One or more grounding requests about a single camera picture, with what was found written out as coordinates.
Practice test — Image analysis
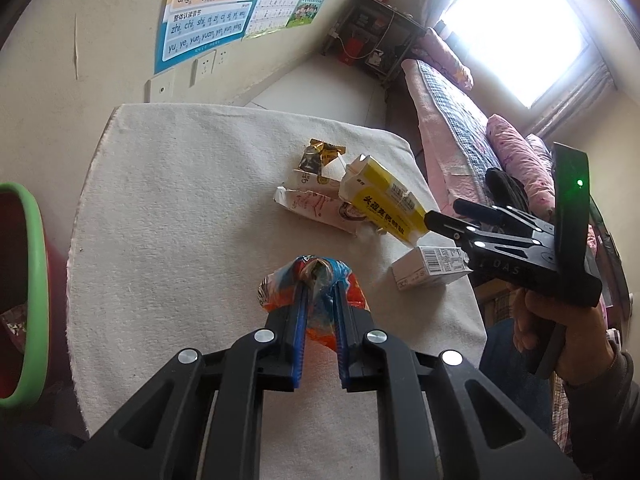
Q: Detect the small white box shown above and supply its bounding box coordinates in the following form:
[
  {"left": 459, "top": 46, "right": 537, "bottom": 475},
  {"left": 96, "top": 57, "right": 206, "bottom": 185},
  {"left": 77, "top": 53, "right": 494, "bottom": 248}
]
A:
[{"left": 391, "top": 245, "right": 473, "bottom": 292}]

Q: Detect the dark metal shelf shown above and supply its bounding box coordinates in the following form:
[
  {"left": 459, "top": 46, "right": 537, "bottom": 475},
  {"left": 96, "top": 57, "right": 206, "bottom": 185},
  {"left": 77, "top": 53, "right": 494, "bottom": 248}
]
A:
[{"left": 320, "top": 0, "right": 426, "bottom": 86}]

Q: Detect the pink floral bolster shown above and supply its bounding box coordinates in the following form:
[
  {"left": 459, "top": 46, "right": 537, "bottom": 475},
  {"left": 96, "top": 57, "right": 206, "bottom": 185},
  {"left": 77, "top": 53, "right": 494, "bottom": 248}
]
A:
[{"left": 487, "top": 114, "right": 557, "bottom": 221}]

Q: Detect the person's right forearm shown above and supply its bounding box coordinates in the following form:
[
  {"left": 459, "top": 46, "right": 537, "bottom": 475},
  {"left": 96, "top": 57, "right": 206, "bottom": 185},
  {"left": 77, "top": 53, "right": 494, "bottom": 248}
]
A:
[{"left": 562, "top": 350, "right": 640, "bottom": 480}]

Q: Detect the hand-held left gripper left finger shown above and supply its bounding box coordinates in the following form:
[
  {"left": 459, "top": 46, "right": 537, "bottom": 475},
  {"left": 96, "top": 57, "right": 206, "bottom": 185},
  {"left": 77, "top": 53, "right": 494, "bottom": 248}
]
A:
[{"left": 65, "top": 280, "right": 308, "bottom": 480}]

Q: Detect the person's blue jeans leg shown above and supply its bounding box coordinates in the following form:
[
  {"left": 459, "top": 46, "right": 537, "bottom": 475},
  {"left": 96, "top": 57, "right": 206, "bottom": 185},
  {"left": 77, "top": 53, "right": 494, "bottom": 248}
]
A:
[{"left": 477, "top": 322, "right": 556, "bottom": 436}]

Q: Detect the person's right hand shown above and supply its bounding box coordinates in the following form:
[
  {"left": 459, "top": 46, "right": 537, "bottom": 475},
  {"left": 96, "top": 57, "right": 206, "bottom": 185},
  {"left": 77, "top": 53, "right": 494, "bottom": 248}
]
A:
[{"left": 512, "top": 292, "right": 618, "bottom": 387}]

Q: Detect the yellow and white box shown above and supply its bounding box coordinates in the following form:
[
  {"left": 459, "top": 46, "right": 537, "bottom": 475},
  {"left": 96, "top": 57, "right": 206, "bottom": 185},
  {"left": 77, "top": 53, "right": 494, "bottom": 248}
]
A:
[{"left": 339, "top": 155, "right": 431, "bottom": 248}]

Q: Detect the pink pillow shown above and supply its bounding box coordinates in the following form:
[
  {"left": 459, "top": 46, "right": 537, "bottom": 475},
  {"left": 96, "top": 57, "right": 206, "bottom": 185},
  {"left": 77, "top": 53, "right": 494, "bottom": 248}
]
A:
[{"left": 415, "top": 27, "right": 473, "bottom": 92}]

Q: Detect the bed with pink quilt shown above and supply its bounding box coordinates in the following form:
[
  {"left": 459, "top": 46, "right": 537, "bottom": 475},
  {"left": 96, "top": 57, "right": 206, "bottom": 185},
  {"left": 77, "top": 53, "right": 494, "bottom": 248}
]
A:
[{"left": 400, "top": 57, "right": 501, "bottom": 221}]

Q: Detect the pink and white carton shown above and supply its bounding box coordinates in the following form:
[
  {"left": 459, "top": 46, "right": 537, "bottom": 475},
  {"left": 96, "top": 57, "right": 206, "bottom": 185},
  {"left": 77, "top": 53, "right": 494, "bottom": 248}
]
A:
[{"left": 274, "top": 169, "right": 373, "bottom": 236}]

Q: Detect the red box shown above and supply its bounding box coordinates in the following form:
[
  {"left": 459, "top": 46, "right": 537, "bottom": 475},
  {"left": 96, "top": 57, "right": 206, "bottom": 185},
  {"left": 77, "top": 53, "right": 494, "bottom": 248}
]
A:
[{"left": 341, "top": 37, "right": 365, "bottom": 65}]

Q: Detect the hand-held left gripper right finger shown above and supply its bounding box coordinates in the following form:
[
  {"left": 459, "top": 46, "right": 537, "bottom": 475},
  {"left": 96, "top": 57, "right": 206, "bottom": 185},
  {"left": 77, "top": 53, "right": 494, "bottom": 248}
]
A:
[{"left": 332, "top": 282, "right": 583, "bottom": 480}]

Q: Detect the white towel mat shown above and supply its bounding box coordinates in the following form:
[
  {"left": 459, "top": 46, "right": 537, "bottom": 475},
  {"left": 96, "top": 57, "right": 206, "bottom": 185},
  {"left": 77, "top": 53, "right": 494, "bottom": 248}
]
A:
[{"left": 65, "top": 102, "right": 488, "bottom": 441}]

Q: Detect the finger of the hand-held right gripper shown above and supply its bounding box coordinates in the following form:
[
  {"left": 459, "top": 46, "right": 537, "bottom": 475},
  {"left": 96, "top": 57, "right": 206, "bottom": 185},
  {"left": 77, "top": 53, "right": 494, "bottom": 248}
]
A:
[
  {"left": 452, "top": 198, "right": 553, "bottom": 236},
  {"left": 424, "top": 210, "right": 538, "bottom": 261}
]

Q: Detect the blue wall poster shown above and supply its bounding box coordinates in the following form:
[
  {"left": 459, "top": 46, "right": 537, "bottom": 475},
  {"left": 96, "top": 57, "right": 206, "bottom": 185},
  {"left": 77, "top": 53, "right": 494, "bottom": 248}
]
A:
[{"left": 152, "top": 0, "right": 273, "bottom": 76}]

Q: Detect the beige curtain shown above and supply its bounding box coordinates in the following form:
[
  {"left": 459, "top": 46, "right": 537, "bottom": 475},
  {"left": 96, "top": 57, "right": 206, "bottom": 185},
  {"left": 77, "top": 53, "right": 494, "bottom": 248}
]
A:
[{"left": 527, "top": 50, "right": 618, "bottom": 136}]

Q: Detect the red bin with green rim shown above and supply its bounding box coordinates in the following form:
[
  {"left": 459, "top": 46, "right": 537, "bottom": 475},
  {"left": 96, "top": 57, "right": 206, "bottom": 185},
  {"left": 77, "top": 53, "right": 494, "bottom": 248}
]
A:
[{"left": 0, "top": 182, "right": 68, "bottom": 408}]

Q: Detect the bright window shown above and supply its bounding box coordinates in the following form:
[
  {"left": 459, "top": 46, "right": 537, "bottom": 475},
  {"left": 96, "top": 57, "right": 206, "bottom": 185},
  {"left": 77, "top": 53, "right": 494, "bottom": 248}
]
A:
[{"left": 435, "top": 0, "right": 598, "bottom": 108}]

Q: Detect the orange and blue snack bag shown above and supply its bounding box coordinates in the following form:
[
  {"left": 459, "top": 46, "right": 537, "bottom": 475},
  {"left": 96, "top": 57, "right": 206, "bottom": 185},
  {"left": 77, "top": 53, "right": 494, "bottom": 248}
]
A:
[{"left": 257, "top": 255, "right": 368, "bottom": 353}]

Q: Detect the black cloth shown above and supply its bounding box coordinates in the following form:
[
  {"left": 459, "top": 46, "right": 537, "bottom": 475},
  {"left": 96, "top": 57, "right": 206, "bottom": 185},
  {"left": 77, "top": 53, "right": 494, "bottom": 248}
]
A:
[{"left": 484, "top": 166, "right": 531, "bottom": 208}]

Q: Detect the yellow and black candy wrapper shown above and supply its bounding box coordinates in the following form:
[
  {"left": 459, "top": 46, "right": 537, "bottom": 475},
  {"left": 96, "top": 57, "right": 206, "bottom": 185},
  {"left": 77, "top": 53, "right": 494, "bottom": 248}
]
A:
[{"left": 299, "top": 139, "right": 347, "bottom": 176}]

